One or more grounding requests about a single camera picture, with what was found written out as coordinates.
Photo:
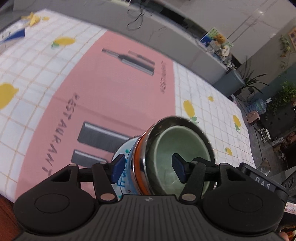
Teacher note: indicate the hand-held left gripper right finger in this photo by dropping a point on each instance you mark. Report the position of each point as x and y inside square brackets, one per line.
[179, 170]

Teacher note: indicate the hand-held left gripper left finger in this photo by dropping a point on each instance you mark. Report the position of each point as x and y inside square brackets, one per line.
[118, 170]

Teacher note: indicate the white printed plate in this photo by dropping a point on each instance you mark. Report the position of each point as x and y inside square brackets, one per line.
[126, 148]

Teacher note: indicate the small white stool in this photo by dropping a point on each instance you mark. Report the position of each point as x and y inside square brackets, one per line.
[264, 134]

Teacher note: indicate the pink heater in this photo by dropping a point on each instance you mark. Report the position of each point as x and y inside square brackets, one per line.
[253, 117]

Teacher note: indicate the blue water bottle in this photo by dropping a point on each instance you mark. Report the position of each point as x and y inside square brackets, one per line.
[257, 107]

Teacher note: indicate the pink printed placemat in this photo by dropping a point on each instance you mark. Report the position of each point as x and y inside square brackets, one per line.
[104, 92]

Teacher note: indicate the green bushy plants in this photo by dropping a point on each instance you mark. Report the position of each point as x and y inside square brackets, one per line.
[283, 95]

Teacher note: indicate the grey trash bin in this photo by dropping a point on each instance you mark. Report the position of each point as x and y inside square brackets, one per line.
[230, 82]

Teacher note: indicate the tall leafy plant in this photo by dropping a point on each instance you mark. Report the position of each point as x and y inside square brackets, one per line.
[252, 80]

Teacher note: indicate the checked lemon tablecloth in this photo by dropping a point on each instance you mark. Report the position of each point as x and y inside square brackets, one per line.
[34, 67]

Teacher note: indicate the blue green box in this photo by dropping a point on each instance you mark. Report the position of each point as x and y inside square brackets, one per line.
[211, 37]

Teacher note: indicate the hanging vine plant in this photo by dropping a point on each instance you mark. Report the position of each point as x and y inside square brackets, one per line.
[285, 46]

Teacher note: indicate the blue white booklet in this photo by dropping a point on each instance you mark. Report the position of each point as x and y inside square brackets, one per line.
[15, 36]

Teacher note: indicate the yellow banana peel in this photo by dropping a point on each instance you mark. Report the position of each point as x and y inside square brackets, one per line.
[33, 19]

